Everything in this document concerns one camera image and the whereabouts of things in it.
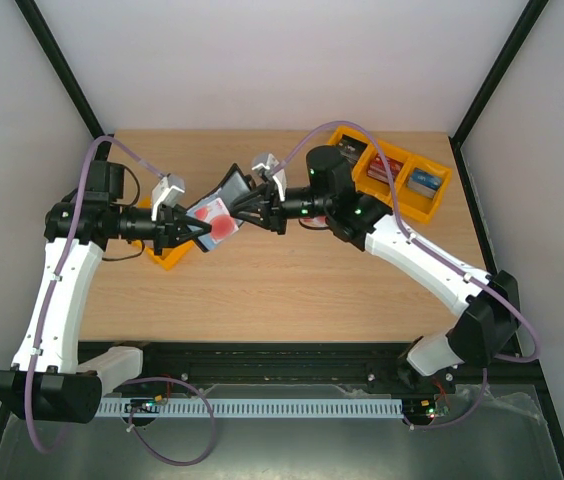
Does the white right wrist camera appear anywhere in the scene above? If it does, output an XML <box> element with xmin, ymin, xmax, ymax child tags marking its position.
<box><xmin>251</xmin><ymin>152</ymin><xmax>287</xmax><ymax>201</ymax></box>

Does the white slotted cable duct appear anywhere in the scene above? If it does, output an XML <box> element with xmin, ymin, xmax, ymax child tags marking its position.
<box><xmin>96</xmin><ymin>398</ymin><xmax>403</xmax><ymax>419</ymax></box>

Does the red card stack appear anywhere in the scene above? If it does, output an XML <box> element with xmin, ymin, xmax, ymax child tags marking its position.
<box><xmin>367</xmin><ymin>154</ymin><xmax>404</xmax><ymax>184</ymax></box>

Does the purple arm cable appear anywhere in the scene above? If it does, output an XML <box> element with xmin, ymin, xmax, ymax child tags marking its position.
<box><xmin>279</xmin><ymin>119</ymin><xmax>542</xmax><ymax>364</ymax></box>
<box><xmin>25</xmin><ymin>134</ymin><xmax>166</xmax><ymax>454</ymax></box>

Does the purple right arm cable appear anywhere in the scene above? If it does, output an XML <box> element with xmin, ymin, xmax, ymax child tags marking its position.
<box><xmin>279</xmin><ymin>119</ymin><xmax>542</xmax><ymax>364</ymax></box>

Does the small yellow plastic bin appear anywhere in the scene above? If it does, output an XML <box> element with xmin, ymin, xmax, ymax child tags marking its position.
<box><xmin>136</xmin><ymin>197</ymin><xmax>196</xmax><ymax>272</ymax></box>

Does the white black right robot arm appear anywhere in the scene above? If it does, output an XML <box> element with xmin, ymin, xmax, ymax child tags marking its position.
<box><xmin>229</xmin><ymin>146</ymin><xmax>520</xmax><ymax>392</ymax></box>

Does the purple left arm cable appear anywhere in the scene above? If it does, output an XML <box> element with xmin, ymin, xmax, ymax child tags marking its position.
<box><xmin>25</xmin><ymin>134</ymin><xmax>166</xmax><ymax>454</ymax></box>

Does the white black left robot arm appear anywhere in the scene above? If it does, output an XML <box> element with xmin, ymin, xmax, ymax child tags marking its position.
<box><xmin>0</xmin><ymin>160</ymin><xmax>211</xmax><ymax>424</ymax></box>

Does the black aluminium frame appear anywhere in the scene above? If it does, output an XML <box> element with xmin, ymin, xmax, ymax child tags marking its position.
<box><xmin>17</xmin><ymin>1</ymin><xmax>564</xmax><ymax>475</ymax></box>

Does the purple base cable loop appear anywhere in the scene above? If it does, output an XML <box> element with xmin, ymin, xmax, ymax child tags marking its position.
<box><xmin>125</xmin><ymin>377</ymin><xmax>217</xmax><ymax>467</ymax></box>

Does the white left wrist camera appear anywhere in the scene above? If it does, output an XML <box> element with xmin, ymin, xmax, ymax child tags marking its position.
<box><xmin>151</xmin><ymin>174</ymin><xmax>185</xmax><ymax>221</ymax></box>

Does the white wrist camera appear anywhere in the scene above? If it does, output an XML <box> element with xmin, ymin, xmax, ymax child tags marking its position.
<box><xmin>251</xmin><ymin>152</ymin><xmax>287</xmax><ymax>201</ymax></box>
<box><xmin>151</xmin><ymin>174</ymin><xmax>185</xmax><ymax>221</ymax></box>

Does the blue card stack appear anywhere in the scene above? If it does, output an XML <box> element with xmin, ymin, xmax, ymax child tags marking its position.
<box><xmin>407</xmin><ymin>168</ymin><xmax>443</xmax><ymax>199</ymax></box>

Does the black card stack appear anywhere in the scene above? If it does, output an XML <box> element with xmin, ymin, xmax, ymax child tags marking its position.
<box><xmin>337</xmin><ymin>135</ymin><xmax>367</xmax><ymax>164</ymax></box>

